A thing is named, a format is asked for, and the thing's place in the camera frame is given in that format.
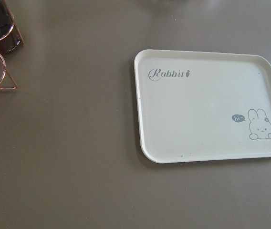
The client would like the cream rabbit tray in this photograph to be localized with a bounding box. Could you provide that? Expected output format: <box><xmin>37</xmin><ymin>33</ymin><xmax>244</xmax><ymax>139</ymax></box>
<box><xmin>134</xmin><ymin>50</ymin><xmax>271</xmax><ymax>163</ymax></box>

